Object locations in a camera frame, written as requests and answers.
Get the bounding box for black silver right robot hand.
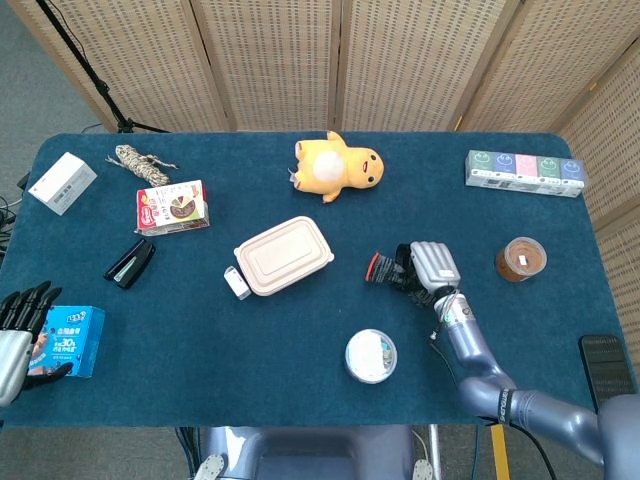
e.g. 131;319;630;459
394;240;462;307

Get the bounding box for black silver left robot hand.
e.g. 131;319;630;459
0;280;75;407

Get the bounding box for black and white knit glove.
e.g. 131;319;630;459
364;252;437;307

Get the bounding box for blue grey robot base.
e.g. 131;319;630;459
198;424;416;480

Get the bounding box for clear plastic container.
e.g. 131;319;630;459
494;236;548;284

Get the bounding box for round white plastic container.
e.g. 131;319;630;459
343;328;399;385

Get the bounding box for beige lidded lunch container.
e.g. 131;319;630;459
233;215;335;298

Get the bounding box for blue snack box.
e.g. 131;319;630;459
27;305;107;379

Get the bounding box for multicolour tissue pack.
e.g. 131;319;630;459
464;149;586;200

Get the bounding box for yellow plush duck toy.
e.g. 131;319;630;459
288;130;386;205

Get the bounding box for black stapler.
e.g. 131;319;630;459
103;238;157;290

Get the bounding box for dark blue table cloth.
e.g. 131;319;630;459
0;130;630;429

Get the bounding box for white cardboard box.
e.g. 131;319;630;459
27;151;99;217

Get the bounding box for metal pole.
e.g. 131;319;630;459
427;424;443;480

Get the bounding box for black smartphone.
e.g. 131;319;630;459
578;334;637;414

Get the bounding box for small white box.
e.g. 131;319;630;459
223;265;253;301

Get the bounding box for red and white snack carton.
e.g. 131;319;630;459
133;179;211;237

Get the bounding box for woven wooden folding screen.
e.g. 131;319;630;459
7;0;640;321

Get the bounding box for black tripod stand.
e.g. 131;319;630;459
34;0;171;135

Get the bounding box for black floor cables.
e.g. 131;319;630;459
0;171;32;266

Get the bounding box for bundle of twisted rope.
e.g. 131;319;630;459
105;144;179;188

